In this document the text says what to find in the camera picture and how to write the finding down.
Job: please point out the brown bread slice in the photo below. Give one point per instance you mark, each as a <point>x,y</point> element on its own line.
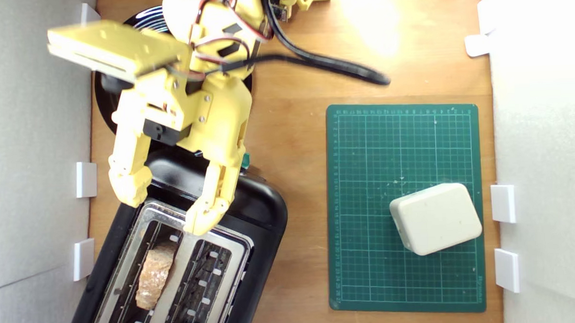
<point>155,276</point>

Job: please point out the black two-slot toaster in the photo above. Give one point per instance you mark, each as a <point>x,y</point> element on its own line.
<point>260,205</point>

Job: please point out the green toaster lever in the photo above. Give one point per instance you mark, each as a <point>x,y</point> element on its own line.
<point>246,161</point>

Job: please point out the black round plate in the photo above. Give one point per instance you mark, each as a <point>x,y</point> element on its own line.
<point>105,110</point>

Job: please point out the green cutting mat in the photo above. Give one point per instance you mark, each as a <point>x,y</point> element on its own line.
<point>365,202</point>

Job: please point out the white block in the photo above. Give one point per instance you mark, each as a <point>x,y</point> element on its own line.
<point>435,218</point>

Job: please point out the white wall clip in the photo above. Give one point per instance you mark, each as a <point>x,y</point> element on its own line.
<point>477,45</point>
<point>89,13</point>
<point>84,258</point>
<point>86,179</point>
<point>506,270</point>
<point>503,203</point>

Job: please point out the yellow gripper camera mount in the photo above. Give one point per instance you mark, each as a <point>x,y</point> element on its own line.
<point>116,45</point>

